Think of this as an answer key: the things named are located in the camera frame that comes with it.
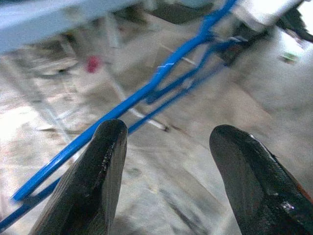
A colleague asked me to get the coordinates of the small green toy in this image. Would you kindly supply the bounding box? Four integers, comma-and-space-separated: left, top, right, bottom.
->
280, 51, 301, 65

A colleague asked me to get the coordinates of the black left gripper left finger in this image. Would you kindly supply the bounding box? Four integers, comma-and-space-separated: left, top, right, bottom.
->
29, 119, 129, 235

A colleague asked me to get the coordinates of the blue plastic hanger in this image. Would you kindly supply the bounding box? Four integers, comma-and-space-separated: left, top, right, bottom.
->
0, 0, 247, 231

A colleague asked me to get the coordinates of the small red floor object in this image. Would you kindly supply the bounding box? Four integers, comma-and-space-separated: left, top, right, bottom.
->
85, 55, 101, 73

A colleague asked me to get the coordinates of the white plastic table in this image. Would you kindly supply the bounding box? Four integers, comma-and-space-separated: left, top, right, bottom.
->
0, 0, 172, 133

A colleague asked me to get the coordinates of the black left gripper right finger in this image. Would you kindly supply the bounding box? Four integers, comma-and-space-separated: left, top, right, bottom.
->
209, 124, 313, 235

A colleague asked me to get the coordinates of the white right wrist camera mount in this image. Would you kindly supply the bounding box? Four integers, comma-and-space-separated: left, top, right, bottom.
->
234, 0, 306, 27

